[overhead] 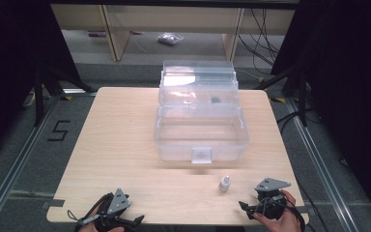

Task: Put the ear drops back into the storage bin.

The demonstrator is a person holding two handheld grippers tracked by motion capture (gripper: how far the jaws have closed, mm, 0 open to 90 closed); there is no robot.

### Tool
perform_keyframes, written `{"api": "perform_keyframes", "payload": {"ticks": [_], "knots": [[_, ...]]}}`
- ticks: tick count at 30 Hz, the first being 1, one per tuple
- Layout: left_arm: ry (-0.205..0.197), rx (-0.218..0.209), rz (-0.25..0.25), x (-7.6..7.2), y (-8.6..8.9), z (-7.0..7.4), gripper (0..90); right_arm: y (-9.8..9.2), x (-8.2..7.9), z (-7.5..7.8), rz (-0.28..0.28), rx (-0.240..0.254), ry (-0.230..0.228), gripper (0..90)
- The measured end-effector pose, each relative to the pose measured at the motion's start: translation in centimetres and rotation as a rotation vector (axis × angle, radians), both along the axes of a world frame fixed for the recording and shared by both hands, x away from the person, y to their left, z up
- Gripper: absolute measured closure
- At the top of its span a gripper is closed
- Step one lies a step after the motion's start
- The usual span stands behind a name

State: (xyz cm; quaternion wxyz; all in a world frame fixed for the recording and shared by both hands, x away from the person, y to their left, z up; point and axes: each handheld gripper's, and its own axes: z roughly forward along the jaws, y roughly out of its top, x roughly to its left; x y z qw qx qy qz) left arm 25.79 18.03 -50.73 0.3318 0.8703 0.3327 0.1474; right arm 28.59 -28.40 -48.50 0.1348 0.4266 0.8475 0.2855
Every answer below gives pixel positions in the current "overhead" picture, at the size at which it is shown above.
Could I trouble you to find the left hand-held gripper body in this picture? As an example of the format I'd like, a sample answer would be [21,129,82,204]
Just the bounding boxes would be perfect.
[76,188,133,232]

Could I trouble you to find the black floor cable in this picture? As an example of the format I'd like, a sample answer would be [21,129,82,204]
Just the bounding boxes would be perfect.
[275,110,301,133]

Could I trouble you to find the person's right hand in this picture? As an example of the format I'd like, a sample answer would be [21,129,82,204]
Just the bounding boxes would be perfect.
[252,189,304,232]

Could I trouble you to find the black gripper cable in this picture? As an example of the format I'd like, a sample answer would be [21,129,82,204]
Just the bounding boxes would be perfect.
[285,196,307,232]

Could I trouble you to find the small white dropper bottle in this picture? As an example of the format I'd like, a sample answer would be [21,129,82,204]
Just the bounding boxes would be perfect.
[217,175,232,193]

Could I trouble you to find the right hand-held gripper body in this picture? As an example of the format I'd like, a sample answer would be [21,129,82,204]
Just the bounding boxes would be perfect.
[253,177,293,220]

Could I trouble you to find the clear plastic bag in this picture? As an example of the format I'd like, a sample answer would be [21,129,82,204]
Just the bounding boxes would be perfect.
[157,32,186,46]

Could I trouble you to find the bundle of black cables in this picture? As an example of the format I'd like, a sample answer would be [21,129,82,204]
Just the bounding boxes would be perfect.
[237,9,285,75]

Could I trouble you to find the black metal stand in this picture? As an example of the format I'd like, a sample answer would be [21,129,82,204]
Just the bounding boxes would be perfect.
[253,63,311,129]
[33,63,97,128]

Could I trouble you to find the black curtain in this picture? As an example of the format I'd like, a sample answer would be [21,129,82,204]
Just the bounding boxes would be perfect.
[270,0,371,223]
[0,0,82,163]

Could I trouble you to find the person's left hand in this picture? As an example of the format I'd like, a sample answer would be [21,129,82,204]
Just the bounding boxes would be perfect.
[76,202,126,232]

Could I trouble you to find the black gripper cord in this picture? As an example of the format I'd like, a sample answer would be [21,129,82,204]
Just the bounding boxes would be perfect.
[66,209,80,224]

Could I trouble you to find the clear plastic storage box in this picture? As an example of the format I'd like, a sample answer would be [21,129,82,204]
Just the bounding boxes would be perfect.
[153,59,251,165]

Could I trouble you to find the beige wooden desk frame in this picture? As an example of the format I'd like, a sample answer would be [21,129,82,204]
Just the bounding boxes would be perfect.
[50,4,296,63]

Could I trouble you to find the metal floor rail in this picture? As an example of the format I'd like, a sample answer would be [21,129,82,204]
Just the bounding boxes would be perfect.
[0,96,63,232]
[284,96,359,232]

